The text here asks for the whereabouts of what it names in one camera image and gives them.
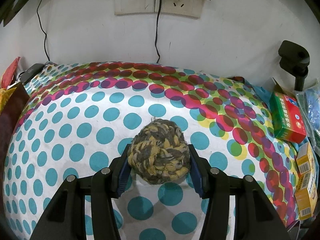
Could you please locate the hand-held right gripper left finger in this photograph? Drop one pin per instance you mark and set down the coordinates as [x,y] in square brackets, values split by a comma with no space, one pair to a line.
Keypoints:
[122,180]

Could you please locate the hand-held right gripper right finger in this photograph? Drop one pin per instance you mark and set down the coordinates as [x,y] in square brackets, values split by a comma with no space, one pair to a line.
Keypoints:
[197,180]

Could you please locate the yellow snack packet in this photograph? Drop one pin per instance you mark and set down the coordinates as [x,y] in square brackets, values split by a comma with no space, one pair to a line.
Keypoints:
[3,97]

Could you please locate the polka dot cloth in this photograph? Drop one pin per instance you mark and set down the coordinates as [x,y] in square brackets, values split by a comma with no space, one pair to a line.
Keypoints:
[87,130]

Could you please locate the green and red box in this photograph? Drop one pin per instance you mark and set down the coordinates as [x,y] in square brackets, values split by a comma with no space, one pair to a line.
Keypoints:
[287,120]

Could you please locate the yellow box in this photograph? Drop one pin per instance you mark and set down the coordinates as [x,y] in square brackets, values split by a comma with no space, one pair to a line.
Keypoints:
[306,197]
[306,158]

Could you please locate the plastic bag with blue contents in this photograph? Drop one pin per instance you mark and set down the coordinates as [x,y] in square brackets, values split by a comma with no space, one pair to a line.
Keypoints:
[312,110]

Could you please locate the black flat device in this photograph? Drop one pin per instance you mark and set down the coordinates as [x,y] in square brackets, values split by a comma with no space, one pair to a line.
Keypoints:
[31,72]

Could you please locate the red packet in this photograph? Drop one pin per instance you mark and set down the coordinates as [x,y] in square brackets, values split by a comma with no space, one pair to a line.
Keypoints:
[10,76]

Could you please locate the black clamp mount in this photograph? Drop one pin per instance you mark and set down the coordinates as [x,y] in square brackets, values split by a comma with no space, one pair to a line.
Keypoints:
[292,55]

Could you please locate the white wall socket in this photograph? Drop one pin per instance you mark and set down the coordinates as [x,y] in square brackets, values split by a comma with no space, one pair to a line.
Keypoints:
[180,5]

